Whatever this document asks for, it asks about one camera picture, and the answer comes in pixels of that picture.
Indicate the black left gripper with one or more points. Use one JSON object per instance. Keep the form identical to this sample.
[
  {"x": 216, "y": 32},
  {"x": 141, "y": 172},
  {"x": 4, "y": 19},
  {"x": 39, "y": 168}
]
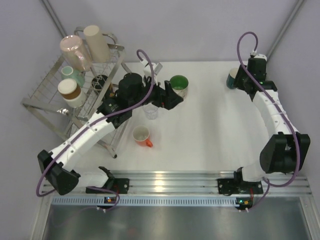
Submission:
[{"x": 167, "y": 98}]

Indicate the floral mug green inside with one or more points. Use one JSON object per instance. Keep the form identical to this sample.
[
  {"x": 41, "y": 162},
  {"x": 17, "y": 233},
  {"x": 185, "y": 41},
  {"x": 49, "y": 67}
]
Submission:
[{"x": 179, "y": 84}]

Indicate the orange mug white inside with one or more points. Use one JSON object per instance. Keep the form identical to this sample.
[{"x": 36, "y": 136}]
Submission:
[{"x": 141, "y": 136}]

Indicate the dark teal cup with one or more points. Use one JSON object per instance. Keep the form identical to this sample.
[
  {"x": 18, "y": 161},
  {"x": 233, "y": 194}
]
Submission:
[{"x": 231, "y": 78}]

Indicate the dark brown mug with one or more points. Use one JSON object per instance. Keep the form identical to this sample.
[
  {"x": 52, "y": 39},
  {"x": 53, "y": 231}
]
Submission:
[{"x": 98, "y": 84}]

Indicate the tall beige cup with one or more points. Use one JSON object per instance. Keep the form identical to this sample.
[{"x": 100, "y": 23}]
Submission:
[{"x": 97, "y": 44}]

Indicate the steel cup with cork base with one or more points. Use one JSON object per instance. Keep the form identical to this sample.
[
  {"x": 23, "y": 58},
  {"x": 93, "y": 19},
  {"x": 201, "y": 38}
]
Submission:
[{"x": 72, "y": 93}]

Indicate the teal green mug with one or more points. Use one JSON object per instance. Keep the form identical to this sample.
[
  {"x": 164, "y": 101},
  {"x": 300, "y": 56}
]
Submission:
[{"x": 68, "y": 72}]

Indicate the iridescent pink mug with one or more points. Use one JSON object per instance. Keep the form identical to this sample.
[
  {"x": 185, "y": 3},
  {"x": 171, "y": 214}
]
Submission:
[{"x": 76, "y": 53}]

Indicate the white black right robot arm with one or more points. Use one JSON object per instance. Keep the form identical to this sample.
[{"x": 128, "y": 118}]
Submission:
[{"x": 287, "y": 148}]

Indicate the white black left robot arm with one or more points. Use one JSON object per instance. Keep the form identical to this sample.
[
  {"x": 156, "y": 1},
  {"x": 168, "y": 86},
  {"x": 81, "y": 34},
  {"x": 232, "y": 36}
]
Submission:
[{"x": 58, "y": 165}]

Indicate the stainless steel dish rack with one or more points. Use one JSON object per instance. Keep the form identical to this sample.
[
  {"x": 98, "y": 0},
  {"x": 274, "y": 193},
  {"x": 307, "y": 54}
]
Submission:
[{"x": 65, "y": 117}]

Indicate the clear glass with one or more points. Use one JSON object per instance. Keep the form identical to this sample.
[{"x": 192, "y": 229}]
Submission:
[{"x": 150, "y": 111}]

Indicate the aluminium mounting rail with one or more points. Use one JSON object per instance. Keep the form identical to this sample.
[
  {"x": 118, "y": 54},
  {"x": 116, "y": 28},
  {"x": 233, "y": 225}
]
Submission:
[{"x": 201, "y": 183}]

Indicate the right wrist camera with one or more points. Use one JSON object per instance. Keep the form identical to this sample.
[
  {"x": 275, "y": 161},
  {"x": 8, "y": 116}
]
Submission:
[{"x": 256, "y": 55}]

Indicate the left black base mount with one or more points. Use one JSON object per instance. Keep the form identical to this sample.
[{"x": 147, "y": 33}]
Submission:
[{"x": 118, "y": 185}]

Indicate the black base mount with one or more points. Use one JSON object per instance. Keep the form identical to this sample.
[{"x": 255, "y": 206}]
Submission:
[
  {"x": 118, "y": 185},
  {"x": 237, "y": 185}
]

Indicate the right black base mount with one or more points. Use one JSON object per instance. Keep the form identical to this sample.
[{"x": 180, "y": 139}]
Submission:
[{"x": 237, "y": 185}]

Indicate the perforated cable duct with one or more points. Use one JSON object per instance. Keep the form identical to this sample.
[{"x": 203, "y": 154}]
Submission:
[{"x": 167, "y": 201}]

